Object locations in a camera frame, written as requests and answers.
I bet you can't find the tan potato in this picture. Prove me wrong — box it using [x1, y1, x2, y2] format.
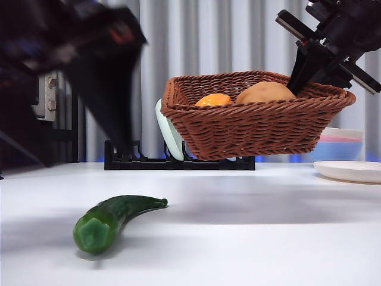
[236, 81, 297, 105]

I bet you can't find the brown wicker basket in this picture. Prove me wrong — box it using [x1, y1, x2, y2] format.
[160, 70, 357, 161]

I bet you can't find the green cucumber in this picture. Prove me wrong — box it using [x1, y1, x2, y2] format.
[73, 195, 169, 254]

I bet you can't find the silver toaster oven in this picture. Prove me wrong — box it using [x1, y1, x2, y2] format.
[32, 71, 59, 123]

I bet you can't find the cream bowl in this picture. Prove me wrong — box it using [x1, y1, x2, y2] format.
[323, 127, 364, 139]

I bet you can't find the pink bowl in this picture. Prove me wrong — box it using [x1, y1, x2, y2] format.
[320, 135, 363, 144]

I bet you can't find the pale green plate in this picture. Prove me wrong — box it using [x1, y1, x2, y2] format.
[155, 98, 185, 161]

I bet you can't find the black dish rack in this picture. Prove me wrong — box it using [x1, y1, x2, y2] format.
[104, 139, 256, 171]

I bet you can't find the grey pleated curtain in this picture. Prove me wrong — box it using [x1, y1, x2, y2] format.
[76, 0, 381, 163]

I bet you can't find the white plate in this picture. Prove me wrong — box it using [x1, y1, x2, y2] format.
[313, 160, 381, 184]

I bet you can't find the black metal shelf frame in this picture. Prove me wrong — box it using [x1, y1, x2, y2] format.
[53, 71, 80, 164]

